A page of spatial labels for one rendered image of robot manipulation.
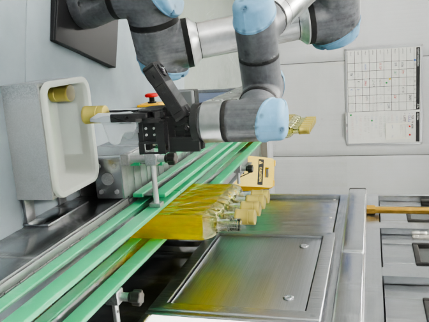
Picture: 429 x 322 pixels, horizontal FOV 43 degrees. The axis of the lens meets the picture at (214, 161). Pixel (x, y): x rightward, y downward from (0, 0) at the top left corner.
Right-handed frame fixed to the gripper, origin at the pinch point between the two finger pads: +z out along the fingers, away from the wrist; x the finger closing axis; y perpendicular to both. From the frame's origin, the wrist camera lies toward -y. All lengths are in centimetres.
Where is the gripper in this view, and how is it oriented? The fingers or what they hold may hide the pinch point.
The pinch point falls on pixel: (101, 114)
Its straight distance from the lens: 107.4
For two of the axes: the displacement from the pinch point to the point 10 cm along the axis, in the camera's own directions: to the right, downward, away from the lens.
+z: -9.6, 0.1, 2.8
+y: 0.7, 9.7, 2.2
